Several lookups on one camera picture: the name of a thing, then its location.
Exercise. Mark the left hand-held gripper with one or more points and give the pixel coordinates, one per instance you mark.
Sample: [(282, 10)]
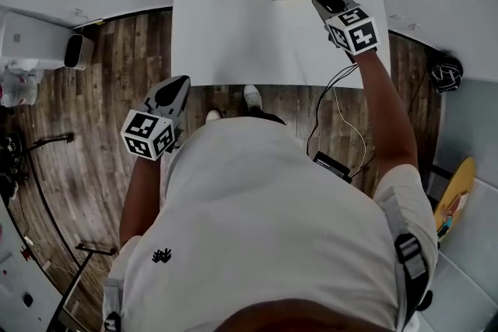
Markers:
[(146, 130)]

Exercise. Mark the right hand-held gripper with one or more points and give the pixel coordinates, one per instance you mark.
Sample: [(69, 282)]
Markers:
[(354, 31)]

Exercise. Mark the person's right forearm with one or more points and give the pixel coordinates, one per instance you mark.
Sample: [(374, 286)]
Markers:
[(389, 120)]

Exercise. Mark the person's left forearm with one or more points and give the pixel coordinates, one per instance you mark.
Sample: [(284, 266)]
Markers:
[(140, 202)]

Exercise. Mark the person's left white shoe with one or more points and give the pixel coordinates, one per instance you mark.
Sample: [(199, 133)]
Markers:
[(213, 115)]

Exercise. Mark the person's white shoe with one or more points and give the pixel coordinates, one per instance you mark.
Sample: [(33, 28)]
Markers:
[(213, 115), (253, 96)]

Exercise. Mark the person's right white shoe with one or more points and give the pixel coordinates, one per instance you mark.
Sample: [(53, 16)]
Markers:
[(253, 96)]

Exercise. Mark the person's black trousers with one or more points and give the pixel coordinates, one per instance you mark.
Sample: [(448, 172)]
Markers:
[(268, 116)]

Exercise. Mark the white space heater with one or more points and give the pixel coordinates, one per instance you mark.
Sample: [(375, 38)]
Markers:
[(74, 50)]

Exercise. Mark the black tripod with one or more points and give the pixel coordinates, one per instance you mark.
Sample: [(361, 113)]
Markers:
[(69, 137)]

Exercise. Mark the white cardboard box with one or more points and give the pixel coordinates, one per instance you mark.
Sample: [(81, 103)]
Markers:
[(31, 42)]

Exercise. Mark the pack of water bottles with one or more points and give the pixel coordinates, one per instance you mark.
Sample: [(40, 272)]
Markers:
[(19, 87)]

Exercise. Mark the person's white t-shirt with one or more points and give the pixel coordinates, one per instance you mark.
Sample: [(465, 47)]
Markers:
[(264, 225)]

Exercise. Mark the black round device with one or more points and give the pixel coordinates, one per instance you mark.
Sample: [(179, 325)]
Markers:
[(11, 147)]

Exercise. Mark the black light stand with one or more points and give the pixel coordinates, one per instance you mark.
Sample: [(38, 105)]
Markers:
[(95, 249)]

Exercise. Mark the small red object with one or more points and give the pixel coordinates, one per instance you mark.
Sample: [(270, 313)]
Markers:
[(26, 254)]

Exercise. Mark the round yellow table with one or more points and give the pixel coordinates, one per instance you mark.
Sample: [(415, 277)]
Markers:
[(463, 175)]

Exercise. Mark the pink paper sheet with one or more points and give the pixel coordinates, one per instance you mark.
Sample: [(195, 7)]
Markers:
[(459, 202)]

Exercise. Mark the white side table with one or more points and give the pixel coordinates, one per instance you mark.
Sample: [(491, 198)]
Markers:
[(39, 307)]

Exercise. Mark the small black object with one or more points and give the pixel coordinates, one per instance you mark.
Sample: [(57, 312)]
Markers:
[(28, 300)]

